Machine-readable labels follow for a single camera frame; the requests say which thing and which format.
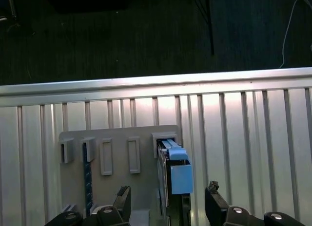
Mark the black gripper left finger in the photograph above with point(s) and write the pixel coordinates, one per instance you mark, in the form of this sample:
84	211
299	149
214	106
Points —
123	206

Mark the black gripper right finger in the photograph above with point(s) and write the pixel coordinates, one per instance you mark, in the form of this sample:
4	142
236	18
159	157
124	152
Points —
219	211

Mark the hard disk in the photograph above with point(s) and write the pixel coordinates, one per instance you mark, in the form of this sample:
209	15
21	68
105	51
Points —
181	179

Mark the RAM stick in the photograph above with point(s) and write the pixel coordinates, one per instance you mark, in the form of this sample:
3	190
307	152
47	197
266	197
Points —
87	182

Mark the grey parts rack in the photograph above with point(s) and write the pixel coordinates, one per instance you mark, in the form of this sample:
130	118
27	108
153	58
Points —
120	157

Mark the black stand leg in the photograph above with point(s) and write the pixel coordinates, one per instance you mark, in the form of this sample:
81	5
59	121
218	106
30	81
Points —
207	21

